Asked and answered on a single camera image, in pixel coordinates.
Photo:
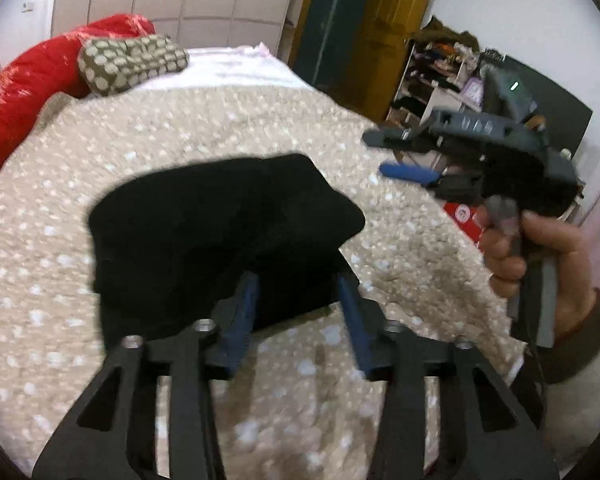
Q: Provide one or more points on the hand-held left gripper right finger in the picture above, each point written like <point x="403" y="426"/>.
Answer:
<point x="352" y="320"/>

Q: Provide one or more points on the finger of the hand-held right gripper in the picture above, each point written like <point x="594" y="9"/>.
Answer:
<point x="395" y="137"/>
<point x="410" y="172"/>

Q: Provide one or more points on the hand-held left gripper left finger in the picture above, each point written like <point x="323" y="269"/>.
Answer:
<point x="240" y="320"/>

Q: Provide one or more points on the black pants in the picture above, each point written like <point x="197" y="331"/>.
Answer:
<point x="205" y="230"/>

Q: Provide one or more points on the person's right forearm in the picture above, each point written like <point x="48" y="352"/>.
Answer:
<point x="585" y="355"/>

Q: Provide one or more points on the person's right hand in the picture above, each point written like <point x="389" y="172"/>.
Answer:
<point x="570" y="260"/>

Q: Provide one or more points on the cluttered white shelf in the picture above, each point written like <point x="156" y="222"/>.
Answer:
<point x="430" y="80"/>

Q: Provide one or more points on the red white box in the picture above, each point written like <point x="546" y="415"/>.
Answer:
<point x="462" y="217"/>

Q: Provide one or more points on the black television screen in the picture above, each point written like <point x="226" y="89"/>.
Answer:
<point x="565" y="110"/>

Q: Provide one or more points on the purple framed clock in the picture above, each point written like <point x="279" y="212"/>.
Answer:
<point x="472" y="92"/>

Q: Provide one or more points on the yellow wooden door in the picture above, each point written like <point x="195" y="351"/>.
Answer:
<point x="390" y="35"/>

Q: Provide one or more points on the dark green door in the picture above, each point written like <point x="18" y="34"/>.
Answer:
<point x="330" y="25"/>

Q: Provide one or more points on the beige spotted blanket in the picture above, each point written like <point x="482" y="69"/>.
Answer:
<point x="230" y="120"/>

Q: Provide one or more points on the green patterned pillow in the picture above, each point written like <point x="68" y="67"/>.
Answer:
<point x="125" y="62"/>

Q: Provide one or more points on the red floral quilt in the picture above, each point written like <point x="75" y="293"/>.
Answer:
<point x="25" y="80"/>

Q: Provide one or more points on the white wall switch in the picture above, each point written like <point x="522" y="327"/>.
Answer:
<point x="28" y="7"/>

